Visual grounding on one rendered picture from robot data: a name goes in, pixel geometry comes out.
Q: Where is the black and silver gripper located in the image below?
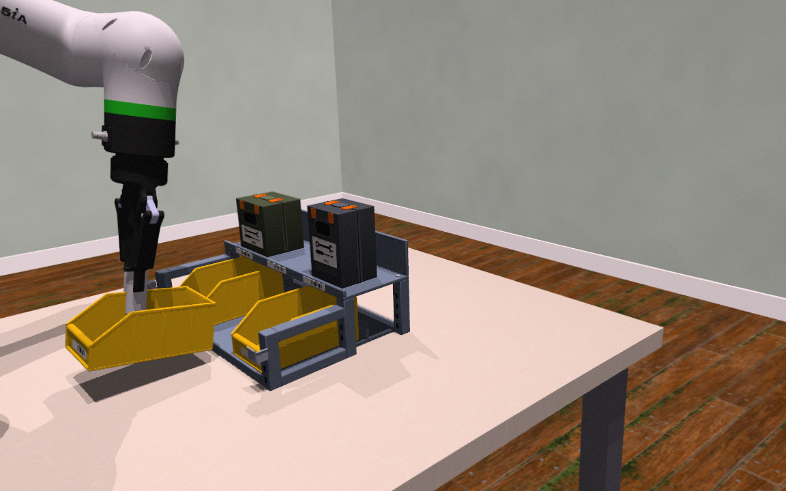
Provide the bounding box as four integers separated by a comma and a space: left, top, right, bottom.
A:
111, 155, 168, 314

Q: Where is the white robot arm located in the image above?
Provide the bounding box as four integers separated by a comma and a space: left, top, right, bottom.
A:
0, 0, 184, 162

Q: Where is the grey low shelf rack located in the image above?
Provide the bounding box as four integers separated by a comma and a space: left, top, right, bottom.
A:
147, 209, 410, 391

